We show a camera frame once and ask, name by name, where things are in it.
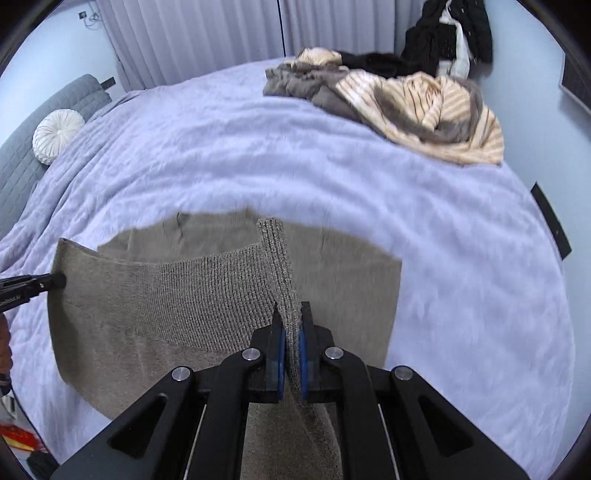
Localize round white pleated pillow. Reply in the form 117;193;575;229
32;109;87;165

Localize black strap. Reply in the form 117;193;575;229
531;182;573;260

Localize striped cream garment pile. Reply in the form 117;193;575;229
263;60;485;144

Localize pale grey curtain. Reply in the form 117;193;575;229
92;0;435;90

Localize beige striped cloth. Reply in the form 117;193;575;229
284;47;504;166

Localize red packet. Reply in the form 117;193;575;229
0;413;40;450

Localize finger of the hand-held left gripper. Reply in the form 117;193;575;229
0;272;66;311

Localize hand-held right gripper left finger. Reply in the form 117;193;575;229
48;302;287;480

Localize olive brown knit sweater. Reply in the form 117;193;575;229
47;208;402;480

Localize black object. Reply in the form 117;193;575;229
28;450;61;478

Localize black hanging clothes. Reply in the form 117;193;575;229
402;0;493;79

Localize black garment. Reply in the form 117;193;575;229
339;52;411;79

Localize lavender plush blanket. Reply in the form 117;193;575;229
0;58;580;480

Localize dark wall frame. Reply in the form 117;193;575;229
558;48;591;114

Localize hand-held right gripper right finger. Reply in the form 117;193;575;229
298;301;532;480

